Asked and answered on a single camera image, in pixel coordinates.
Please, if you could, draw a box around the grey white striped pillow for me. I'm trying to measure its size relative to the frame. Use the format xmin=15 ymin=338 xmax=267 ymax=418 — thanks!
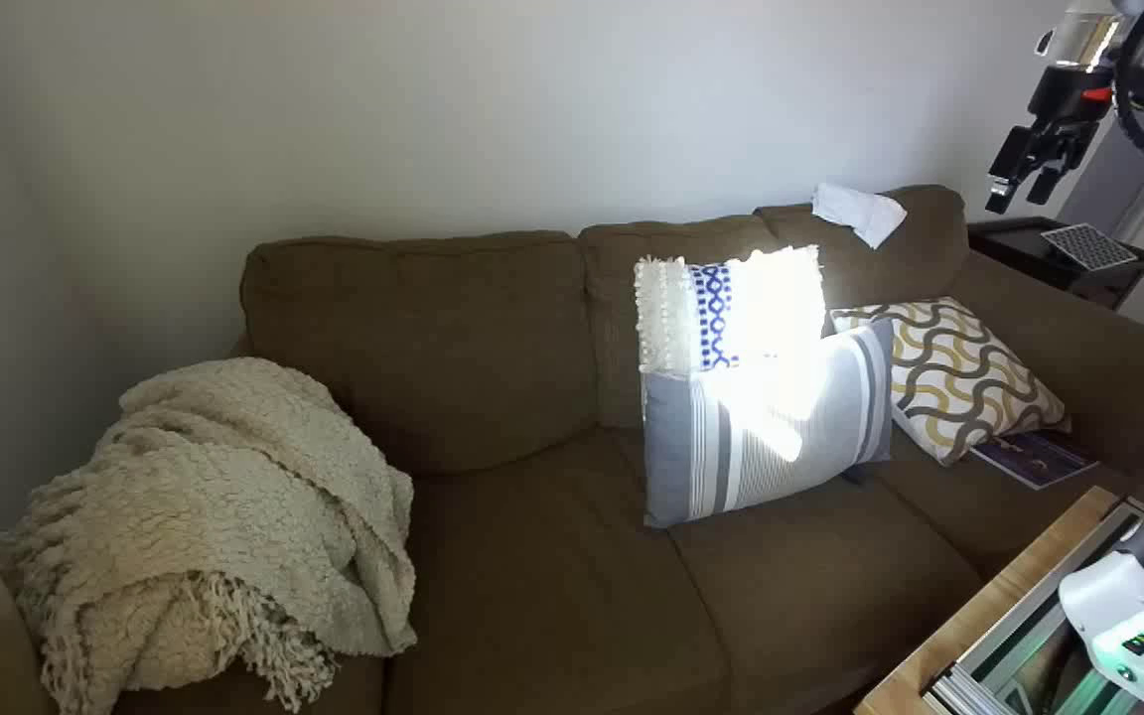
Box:
xmin=644 ymin=318 xmax=893 ymax=528

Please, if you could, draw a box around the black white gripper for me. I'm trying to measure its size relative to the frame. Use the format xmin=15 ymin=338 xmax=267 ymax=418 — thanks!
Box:
xmin=987 ymin=67 xmax=1114 ymax=216

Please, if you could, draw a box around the dark magazine on cushion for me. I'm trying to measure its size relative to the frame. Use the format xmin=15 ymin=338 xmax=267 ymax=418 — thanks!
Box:
xmin=979 ymin=430 xmax=1096 ymax=488

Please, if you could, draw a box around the white paper on sofa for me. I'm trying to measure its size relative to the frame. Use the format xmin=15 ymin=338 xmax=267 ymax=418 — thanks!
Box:
xmin=811 ymin=183 xmax=907 ymax=249

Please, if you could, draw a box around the white blue textured pillow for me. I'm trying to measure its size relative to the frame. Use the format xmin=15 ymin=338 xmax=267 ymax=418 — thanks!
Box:
xmin=636 ymin=247 xmax=825 ymax=378

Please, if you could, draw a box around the brown fabric sofa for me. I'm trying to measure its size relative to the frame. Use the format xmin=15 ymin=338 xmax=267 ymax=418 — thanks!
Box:
xmin=0 ymin=183 xmax=1144 ymax=715

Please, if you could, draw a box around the dark side table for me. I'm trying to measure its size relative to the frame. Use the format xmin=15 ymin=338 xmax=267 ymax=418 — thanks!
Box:
xmin=968 ymin=218 xmax=1144 ymax=309

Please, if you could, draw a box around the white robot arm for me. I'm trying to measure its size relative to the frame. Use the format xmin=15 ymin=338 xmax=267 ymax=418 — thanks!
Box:
xmin=987 ymin=0 xmax=1144 ymax=216

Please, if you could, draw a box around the cream knitted throw blanket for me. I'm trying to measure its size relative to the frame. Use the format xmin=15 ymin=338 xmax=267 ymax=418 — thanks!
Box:
xmin=4 ymin=358 xmax=418 ymax=715

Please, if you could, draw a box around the tablet on side table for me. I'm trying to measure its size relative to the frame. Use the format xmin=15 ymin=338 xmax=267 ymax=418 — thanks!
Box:
xmin=1044 ymin=223 xmax=1138 ymax=273

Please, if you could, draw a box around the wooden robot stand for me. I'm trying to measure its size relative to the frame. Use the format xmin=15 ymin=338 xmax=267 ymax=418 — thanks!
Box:
xmin=855 ymin=488 xmax=1144 ymax=715

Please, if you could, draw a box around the yellow grey wavy pillow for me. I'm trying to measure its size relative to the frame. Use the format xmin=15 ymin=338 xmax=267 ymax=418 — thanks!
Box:
xmin=835 ymin=297 xmax=1073 ymax=467

